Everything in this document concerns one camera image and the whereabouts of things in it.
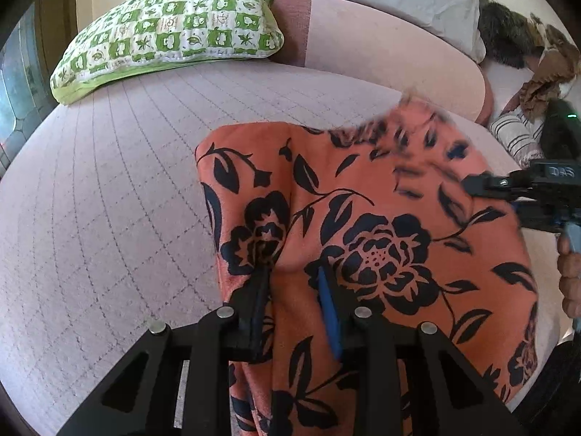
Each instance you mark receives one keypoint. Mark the orange black floral garment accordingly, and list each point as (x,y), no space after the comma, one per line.
(408,281)

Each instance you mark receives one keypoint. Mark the dark furry cloth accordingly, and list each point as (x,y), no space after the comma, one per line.
(504,32)

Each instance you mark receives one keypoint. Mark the grey pillow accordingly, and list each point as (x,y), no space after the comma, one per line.
(408,0)

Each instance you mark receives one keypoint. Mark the brown crumpled cloth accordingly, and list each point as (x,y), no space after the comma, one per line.
(544,77)

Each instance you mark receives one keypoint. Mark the window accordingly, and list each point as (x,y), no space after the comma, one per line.
(18,77)

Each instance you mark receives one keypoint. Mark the person's right hand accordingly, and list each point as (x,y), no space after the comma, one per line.
(569,277)

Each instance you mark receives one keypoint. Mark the quilted bed mattress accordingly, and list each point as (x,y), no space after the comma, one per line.
(113,190)

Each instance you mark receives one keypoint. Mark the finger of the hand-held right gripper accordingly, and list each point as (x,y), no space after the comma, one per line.
(488,186)
(540,219)

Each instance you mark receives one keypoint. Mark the white striped cloth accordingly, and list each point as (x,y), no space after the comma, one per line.
(517,138)

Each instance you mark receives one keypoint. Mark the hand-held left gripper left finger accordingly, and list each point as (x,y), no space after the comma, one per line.
(258,313)

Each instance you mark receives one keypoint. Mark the person's dark clothing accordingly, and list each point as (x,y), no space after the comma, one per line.
(549,395)

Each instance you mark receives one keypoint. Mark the pink bolster pillow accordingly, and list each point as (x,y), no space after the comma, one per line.
(363,54)

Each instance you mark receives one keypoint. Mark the green white patterned pillow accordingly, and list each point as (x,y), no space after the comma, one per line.
(181,27)

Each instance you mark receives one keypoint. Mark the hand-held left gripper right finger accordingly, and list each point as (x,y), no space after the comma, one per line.
(329,313)

